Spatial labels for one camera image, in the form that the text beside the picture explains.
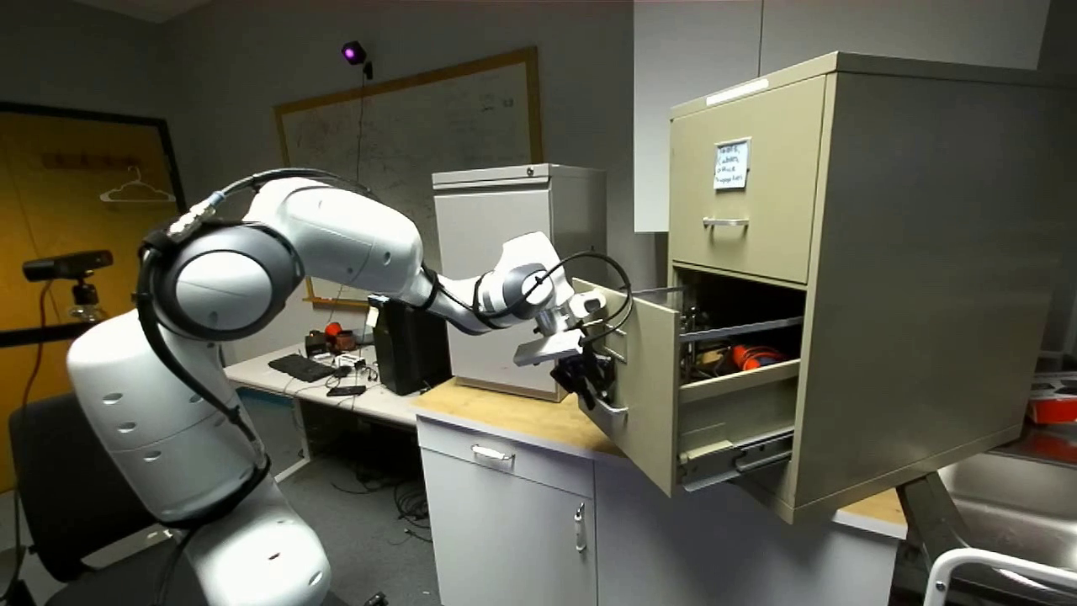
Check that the black keyboard on desk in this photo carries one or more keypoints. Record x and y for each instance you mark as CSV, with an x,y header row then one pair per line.
x,y
299,368

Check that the yellow door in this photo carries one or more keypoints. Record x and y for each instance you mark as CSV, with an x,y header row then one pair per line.
x,y
67,182

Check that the beige two-drawer file cabinet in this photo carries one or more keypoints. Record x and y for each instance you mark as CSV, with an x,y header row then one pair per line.
x,y
939,214

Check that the white base cabinet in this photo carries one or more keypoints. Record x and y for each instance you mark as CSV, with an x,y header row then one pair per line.
x,y
531,505

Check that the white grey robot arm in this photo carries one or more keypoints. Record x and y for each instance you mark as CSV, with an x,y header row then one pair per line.
x,y
156,396

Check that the wood-framed whiteboard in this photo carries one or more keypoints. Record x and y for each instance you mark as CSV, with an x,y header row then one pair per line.
x,y
388,140

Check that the black office chair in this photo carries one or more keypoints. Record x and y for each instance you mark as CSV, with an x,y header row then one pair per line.
x,y
71,494

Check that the white label card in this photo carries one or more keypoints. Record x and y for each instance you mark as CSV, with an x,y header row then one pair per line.
x,y
732,166

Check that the beige cabinet drawer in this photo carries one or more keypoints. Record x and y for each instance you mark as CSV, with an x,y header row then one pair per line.
x,y
760,231
701,379

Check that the black camera on stand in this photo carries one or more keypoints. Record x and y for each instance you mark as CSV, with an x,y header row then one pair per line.
x,y
77,268

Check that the beige bottom cabinet drawer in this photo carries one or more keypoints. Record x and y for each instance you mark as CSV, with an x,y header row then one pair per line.
x,y
701,379

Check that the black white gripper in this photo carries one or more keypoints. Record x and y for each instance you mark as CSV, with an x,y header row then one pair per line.
x,y
574,360

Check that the purple lit ceiling camera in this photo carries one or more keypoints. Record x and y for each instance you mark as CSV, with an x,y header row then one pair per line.
x,y
356,57

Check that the grey lateral file cabinet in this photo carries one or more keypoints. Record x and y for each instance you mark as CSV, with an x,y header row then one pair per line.
x,y
478,210

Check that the black computer tower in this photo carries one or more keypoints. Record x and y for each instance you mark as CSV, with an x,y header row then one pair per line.
x,y
411,349

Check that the stainless steel sink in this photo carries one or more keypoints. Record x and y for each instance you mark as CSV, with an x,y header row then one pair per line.
x,y
1007,504

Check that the beige top cabinet drawer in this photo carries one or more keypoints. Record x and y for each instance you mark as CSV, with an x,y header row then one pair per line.
x,y
760,231

